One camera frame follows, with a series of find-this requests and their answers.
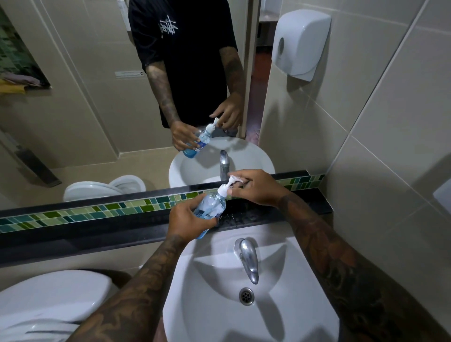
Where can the person's right hand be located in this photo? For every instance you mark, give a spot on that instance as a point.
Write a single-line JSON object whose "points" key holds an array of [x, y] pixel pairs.
{"points": [[264, 188]]}

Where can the person's left hand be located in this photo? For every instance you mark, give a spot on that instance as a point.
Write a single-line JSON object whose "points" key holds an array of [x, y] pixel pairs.
{"points": [[181, 222]]}

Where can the person's right thumb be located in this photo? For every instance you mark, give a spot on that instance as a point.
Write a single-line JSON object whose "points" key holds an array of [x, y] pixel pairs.
{"points": [[239, 193]]}

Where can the person's left thumb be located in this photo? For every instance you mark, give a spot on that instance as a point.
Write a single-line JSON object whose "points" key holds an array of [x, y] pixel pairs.
{"points": [[207, 223]]}

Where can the blue soap pump bottle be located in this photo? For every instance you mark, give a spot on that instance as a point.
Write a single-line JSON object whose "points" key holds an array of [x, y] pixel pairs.
{"points": [[211, 206]]}

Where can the person's left forearm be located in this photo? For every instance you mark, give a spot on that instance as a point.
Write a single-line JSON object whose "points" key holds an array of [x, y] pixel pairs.
{"points": [[134, 299]]}

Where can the person's right forearm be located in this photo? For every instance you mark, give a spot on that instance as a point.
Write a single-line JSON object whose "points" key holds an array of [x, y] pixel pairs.
{"points": [[345, 278]]}

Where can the chrome faucet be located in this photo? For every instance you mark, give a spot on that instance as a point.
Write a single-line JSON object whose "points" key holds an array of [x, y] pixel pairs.
{"points": [[248, 259]]}

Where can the white ceramic sink basin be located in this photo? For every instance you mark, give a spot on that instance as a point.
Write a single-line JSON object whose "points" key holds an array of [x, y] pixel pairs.
{"points": [[211, 303]]}

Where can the metal sink drain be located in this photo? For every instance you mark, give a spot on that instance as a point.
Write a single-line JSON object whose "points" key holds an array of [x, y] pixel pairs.
{"points": [[246, 296]]}

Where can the green mosaic tile strip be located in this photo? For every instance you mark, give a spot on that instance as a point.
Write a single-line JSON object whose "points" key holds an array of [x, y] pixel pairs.
{"points": [[105, 210]]}

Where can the black stone ledge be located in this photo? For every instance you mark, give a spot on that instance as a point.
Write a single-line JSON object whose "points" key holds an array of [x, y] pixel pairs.
{"points": [[105, 236]]}

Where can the white paper towel dispenser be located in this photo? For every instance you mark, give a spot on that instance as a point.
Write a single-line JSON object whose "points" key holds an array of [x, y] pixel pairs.
{"points": [[299, 42]]}

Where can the white toilet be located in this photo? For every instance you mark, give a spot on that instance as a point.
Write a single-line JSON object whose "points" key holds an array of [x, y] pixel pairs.
{"points": [[49, 296]]}

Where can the large wall mirror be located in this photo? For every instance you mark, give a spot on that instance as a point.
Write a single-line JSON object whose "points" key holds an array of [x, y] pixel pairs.
{"points": [[88, 112]]}

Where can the white wall fixture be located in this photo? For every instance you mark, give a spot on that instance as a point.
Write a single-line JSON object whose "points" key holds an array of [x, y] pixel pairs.
{"points": [[443, 192]]}

